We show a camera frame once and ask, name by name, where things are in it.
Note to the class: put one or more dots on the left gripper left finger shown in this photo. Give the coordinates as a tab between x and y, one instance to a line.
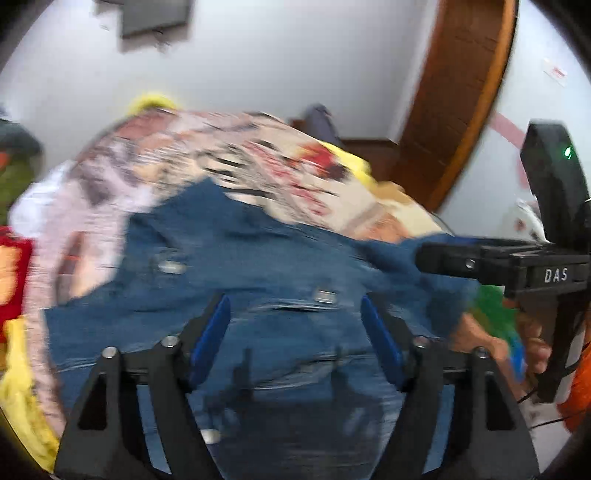
132	419

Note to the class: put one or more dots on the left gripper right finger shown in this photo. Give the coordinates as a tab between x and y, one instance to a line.
459	419

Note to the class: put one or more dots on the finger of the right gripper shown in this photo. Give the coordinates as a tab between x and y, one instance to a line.
461	263

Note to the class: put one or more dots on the blue denim jacket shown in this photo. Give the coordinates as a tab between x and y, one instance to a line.
296	391

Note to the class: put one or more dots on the orange sleeve forearm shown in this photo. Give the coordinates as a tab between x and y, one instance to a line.
574	408

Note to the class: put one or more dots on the person right hand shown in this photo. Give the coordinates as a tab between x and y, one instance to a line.
470	334

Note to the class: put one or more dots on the yellow fleece blanket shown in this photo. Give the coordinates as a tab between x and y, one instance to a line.
19	403

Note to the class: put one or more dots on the red plush toy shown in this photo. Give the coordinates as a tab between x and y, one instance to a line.
16	253

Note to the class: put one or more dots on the grey purple backpack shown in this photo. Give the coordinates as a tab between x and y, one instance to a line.
317	122

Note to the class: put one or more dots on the brown wooden door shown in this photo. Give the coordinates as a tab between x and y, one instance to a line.
461	78

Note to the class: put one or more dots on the white cloth on bed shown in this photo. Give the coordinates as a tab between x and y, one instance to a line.
27	216

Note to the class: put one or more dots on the newspaper print bed blanket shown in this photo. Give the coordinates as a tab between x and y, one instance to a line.
145	159

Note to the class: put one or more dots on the green patterned storage box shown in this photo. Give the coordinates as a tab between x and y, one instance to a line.
16	176

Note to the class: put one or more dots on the grey pillow on pile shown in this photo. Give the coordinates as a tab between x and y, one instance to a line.
18	142

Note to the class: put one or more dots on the small black wall monitor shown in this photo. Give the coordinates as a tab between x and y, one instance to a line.
142	16

